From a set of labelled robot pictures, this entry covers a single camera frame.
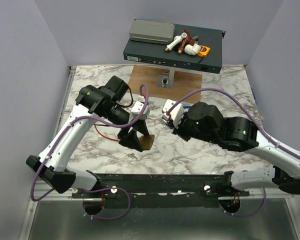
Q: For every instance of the grey plastic tool case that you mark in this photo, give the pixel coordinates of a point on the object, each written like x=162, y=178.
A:
x=148, y=31

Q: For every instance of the wooden base board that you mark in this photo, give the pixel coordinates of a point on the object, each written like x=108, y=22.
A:
x=184, y=82

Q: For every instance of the metal bracket with lock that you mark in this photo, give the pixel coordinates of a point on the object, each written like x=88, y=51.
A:
x=165, y=81

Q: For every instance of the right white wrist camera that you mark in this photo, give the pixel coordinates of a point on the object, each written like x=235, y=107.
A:
x=172, y=113

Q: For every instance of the silver key set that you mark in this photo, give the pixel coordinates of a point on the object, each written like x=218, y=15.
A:
x=131, y=155

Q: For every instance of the brown pipe fitting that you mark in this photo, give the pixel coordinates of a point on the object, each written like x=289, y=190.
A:
x=188, y=40

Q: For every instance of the yellow tape measure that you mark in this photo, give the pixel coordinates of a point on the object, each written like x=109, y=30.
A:
x=204, y=51

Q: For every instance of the blue cable lock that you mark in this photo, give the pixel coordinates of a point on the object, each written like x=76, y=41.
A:
x=187, y=107

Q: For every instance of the white pvc elbow fitting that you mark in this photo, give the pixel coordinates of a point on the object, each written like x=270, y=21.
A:
x=192, y=50

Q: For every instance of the white pvc pipe fitting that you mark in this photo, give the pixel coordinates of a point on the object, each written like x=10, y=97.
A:
x=178, y=39

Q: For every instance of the brass padlock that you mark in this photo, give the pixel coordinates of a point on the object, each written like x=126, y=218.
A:
x=146, y=142

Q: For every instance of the red cable padlock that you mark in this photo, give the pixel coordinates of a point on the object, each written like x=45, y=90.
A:
x=102, y=135

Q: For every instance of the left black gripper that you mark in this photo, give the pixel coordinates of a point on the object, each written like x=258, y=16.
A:
x=130, y=139

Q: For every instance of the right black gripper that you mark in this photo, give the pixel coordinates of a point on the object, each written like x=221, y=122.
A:
x=178, y=130

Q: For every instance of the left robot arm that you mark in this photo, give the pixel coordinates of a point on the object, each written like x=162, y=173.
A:
x=92, y=105

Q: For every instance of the black mounting base plate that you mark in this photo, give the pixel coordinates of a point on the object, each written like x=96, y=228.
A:
x=161, y=190

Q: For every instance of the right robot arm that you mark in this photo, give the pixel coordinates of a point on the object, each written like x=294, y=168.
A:
x=238, y=134

